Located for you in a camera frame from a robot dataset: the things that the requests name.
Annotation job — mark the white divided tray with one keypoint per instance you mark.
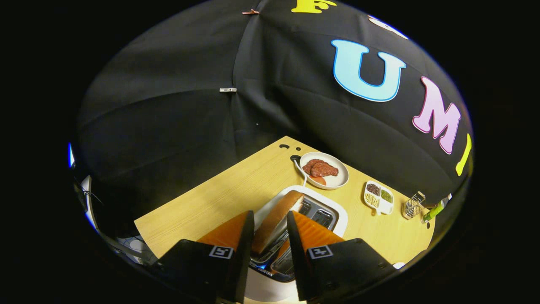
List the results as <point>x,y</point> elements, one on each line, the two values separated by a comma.
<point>386,207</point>

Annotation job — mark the brown meat steak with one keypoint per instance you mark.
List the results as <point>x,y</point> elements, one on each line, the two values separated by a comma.
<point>322,168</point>

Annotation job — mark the white toaster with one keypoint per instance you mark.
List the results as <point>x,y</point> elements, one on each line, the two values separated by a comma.
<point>342,219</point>

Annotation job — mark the green label plastic bottle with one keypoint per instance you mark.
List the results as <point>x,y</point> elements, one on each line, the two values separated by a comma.
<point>434,211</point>

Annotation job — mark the pile of yellow beans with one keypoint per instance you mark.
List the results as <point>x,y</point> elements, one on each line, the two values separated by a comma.
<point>371,199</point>

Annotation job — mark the silver cloth clip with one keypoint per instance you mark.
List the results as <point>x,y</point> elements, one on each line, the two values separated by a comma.
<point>228,89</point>

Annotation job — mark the copper cloth clip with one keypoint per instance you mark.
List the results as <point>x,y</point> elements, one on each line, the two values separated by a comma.
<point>250,12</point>

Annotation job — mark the pile of dark beans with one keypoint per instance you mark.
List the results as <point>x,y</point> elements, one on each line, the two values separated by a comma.
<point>373,189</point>

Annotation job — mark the pile of green beans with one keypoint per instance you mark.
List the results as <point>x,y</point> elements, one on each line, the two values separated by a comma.
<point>387,196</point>

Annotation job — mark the beige round plate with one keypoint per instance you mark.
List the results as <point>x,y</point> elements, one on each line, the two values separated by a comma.
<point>339,179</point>

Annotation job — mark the plain toast bread slice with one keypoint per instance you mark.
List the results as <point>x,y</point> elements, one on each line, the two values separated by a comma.
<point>274,219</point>

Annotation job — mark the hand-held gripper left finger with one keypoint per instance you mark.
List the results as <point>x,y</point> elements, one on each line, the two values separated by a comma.
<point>244,253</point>

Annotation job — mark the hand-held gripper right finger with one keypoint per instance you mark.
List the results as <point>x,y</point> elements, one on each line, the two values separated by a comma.
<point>295,253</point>

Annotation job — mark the black backdrop cloth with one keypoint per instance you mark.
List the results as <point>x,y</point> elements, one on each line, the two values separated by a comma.
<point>168,105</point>

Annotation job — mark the orange carrot slice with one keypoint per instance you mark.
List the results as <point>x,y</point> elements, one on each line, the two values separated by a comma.
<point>319,180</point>

